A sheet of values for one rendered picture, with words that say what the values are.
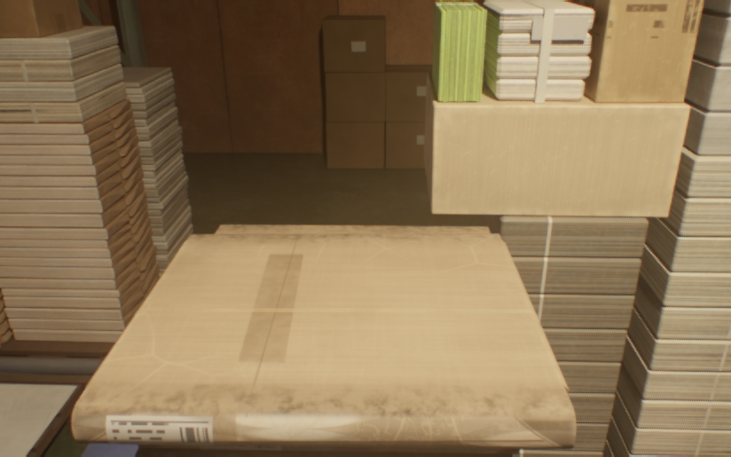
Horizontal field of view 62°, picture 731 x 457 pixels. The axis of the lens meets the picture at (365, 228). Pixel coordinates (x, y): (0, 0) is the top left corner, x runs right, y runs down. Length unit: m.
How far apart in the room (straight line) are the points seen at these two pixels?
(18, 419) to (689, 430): 1.98
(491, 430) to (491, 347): 0.11
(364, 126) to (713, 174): 3.55
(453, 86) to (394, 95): 3.43
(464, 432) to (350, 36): 4.01
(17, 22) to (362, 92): 2.72
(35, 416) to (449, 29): 1.85
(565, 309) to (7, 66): 1.88
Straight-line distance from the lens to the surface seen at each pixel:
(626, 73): 1.15
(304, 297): 0.76
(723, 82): 1.20
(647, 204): 1.22
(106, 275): 2.49
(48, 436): 2.31
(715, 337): 1.41
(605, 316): 1.29
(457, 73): 1.09
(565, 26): 1.11
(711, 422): 1.54
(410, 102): 4.53
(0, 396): 2.53
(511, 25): 1.09
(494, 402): 0.61
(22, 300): 2.70
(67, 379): 2.50
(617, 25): 1.13
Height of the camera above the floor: 1.48
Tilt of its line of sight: 24 degrees down
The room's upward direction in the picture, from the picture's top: 1 degrees counter-clockwise
